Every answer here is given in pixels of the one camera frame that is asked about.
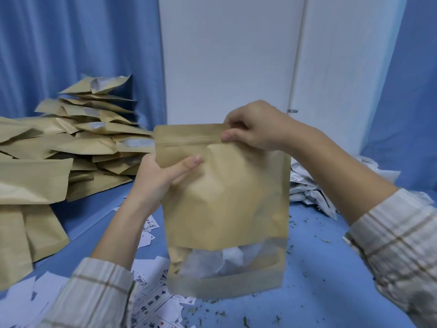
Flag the person's right hand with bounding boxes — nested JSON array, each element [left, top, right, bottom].
[[221, 100, 309, 153]]

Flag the person's left hand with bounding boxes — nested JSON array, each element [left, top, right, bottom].
[[131, 154, 205, 210]]

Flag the kraft pouch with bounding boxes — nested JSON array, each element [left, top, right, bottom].
[[152, 123, 292, 300]]

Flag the pile of white tea bags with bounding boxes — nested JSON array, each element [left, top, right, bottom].
[[289, 155, 402, 221]]

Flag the pile of kraft pouches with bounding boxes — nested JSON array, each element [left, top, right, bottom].
[[0, 74, 156, 292]]

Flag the white paper labels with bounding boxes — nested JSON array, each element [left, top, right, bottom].
[[0, 205, 198, 328]]

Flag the person's right forearm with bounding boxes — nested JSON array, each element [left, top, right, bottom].
[[290, 128, 437, 328]]

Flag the person's left forearm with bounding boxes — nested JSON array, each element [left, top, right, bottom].
[[37, 194, 164, 328]]

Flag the blue curtain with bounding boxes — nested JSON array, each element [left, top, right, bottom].
[[0, 0, 168, 131], [361, 0, 437, 195]]

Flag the blue table cover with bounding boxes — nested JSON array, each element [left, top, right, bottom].
[[0, 180, 437, 328]]

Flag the white wall pipe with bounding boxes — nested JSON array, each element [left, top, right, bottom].
[[286, 0, 310, 113]]

